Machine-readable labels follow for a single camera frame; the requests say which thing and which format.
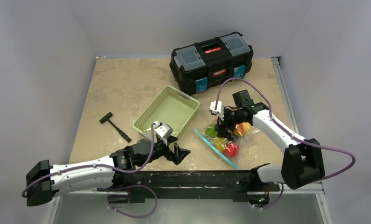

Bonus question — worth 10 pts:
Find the black toolbox with clear lids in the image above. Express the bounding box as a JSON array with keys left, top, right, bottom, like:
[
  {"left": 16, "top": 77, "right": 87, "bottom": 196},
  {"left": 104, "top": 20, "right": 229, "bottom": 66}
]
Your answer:
[{"left": 169, "top": 32, "right": 254, "bottom": 96}]

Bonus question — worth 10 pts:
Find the red yellow fake peach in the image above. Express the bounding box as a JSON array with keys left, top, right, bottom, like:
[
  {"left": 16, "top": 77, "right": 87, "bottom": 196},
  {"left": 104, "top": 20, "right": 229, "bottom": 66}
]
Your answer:
[{"left": 233, "top": 122, "right": 252, "bottom": 137}]

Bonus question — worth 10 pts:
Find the green fake fruit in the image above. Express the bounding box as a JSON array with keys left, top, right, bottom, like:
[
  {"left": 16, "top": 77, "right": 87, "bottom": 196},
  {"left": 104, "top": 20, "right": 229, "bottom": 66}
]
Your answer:
[{"left": 205, "top": 124, "right": 218, "bottom": 138}]

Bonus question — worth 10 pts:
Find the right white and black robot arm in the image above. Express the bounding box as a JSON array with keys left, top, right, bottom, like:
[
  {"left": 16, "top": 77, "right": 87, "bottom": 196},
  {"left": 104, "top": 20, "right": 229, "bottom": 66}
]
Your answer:
[{"left": 209, "top": 90, "right": 325, "bottom": 190}]

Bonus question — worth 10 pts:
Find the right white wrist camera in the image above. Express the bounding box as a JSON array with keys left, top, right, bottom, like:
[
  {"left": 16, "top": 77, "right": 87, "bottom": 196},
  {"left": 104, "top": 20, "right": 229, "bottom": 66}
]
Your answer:
[{"left": 209, "top": 101, "right": 224, "bottom": 119}]

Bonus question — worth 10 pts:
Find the yellow fake fruit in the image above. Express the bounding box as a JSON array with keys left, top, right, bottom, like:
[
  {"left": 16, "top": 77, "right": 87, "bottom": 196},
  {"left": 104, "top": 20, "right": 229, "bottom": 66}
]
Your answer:
[{"left": 214, "top": 137, "right": 228, "bottom": 153}]

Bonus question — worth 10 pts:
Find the black T-handle tool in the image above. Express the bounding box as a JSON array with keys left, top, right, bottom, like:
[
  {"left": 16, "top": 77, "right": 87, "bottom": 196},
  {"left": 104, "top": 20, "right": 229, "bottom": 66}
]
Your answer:
[{"left": 99, "top": 112, "right": 132, "bottom": 143}]

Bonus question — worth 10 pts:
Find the clear zip bag blue seal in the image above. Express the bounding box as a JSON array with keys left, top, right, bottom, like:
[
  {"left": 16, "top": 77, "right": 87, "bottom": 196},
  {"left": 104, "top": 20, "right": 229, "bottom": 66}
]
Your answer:
[{"left": 194, "top": 122, "right": 260, "bottom": 169}]

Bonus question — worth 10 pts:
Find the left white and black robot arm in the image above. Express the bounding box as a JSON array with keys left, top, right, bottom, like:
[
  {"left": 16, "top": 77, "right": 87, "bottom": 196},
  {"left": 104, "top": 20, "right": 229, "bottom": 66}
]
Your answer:
[{"left": 21, "top": 136, "right": 191, "bottom": 207}]

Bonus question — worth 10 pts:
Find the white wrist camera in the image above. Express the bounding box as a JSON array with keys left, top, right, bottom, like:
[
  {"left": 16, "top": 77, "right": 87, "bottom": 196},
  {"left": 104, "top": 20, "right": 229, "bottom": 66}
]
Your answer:
[
  {"left": 209, "top": 101, "right": 224, "bottom": 119},
  {"left": 153, "top": 121, "right": 173, "bottom": 145}
]

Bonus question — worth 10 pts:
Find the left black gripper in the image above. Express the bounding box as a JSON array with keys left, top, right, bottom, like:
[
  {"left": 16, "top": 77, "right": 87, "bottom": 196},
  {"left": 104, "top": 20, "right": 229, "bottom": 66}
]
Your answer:
[{"left": 137, "top": 135, "right": 189, "bottom": 167}]

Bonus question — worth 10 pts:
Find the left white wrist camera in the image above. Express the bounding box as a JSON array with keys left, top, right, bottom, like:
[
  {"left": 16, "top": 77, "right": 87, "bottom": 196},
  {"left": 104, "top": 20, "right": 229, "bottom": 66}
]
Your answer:
[{"left": 153, "top": 121, "right": 173, "bottom": 145}]

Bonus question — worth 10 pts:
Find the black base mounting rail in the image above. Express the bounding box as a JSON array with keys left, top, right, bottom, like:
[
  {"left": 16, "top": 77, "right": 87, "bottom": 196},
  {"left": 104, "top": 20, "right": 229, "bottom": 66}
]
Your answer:
[{"left": 97, "top": 169, "right": 280, "bottom": 205}]

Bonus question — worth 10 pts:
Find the light green perforated plastic basket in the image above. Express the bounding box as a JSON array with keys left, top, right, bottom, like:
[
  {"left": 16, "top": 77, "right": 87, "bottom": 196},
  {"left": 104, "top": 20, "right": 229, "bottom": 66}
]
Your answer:
[{"left": 132, "top": 85, "right": 200, "bottom": 139}]

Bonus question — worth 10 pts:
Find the red fake apple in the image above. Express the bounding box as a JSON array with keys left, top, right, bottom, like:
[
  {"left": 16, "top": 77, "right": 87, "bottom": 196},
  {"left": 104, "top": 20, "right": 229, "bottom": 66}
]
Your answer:
[{"left": 224, "top": 142, "right": 239, "bottom": 157}]

